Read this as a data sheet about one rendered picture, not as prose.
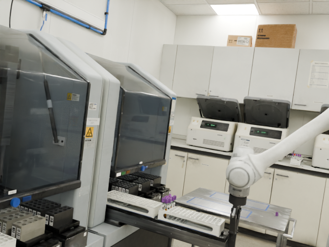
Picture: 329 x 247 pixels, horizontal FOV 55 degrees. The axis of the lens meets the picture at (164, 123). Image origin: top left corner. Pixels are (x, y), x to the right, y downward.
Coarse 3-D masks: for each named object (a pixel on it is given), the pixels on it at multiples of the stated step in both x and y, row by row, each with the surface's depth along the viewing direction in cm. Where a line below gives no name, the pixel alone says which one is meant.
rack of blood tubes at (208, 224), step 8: (160, 208) 149; (176, 208) 152; (160, 216) 147; (176, 216) 144; (184, 216) 142; (192, 216) 144; (200, 216) 145; (208, 216) 147; (184, 224) 142; (192, 224) 149; (200, 224) 149; (208, 224) 138; (216, 224) 136; (224, 224) 144; (208, 232) 138; (216, 232) 136
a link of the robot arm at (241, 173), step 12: (312, 120) 128; (324, 120) 124; (300, 132) 123; (312, 132) 124; (288, 144) 120; (300, 144) 122; (252, 156) 119; (264, 156) 118; (276, 156) 117; (228, 168) 118; (240, 168) 114; (252, 168) 116; (264, 168) 118; (228, 180) 118; (240, 180) 114; (252, 180) 114
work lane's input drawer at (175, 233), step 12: (108, 216) 157; (120, 216) 154; (132, 216) 151; (144, 216) 150; (144, 228) 149; (156, 228) 146; (168, 228) 144; (180, 228) 142; (180, 240) 141; (192, 240) 139; (204, 240) 137; (216, 240) 135; (228, 240) 138
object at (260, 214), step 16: (192, 192) 203; (208, 192) 208; (192, 208) 174; (208, 208) 173; (224, 208) 177; (256, 208) 184; (272, 208) 189; (288, 208) 193; (256, 224) 158; (272, 224) 159; (288, 224) 191
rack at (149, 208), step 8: (112, 192) 165; (120, 192) 167; (112, 200) 163; (120, 200) 156; (128, 200) 155; (136, 200) 157; (144, 200) 159; (152, 200) 160; (128, 208) 154; (136, 208) 162; (144, 208) 162; (152, 208) 149; (152, 216) 149
